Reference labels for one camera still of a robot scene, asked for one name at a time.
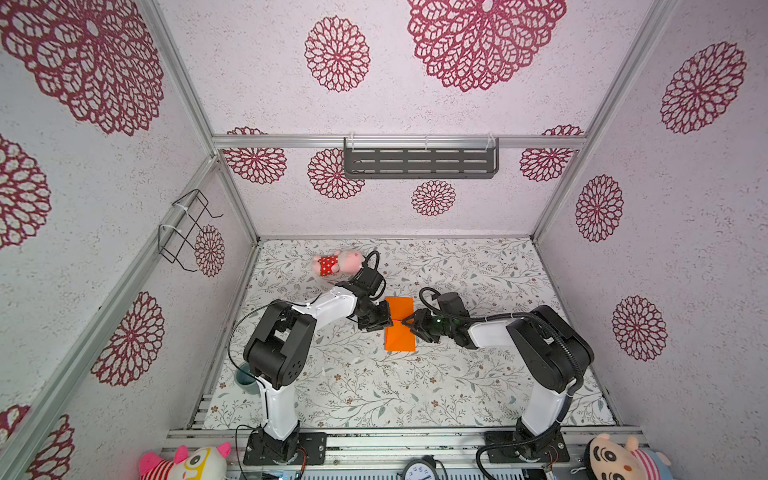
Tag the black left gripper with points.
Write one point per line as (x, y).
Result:
(385, 318)

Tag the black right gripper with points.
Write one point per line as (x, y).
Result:
(421, 319)

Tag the orange square paper sheet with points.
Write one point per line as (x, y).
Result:
(398, 337)

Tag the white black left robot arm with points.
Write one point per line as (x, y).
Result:
(278, 348)

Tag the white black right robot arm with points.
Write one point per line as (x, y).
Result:
(556, 356)

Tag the pink pig plush toy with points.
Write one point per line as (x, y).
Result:
(340, 262)

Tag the round gauge clock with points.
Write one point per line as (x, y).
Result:
(424, 468)

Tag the teal cup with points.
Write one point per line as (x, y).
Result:
(246, 381)

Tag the boy face plush toy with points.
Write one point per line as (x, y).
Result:
(605, 459)

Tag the pink white plush toy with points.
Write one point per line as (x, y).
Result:
(203, 463)

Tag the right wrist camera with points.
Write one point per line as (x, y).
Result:
(451, 303)

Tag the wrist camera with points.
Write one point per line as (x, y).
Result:
(451, 303)
(369, 281)

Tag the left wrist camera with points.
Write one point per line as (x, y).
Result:
(369, 281)

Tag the grey wall shelf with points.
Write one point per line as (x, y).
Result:
(426, 163)

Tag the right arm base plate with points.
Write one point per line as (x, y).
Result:
(508, 446)

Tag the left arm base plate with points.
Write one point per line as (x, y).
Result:
(300, 448)

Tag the black wire wall rack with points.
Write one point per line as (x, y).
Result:
(174, 236)

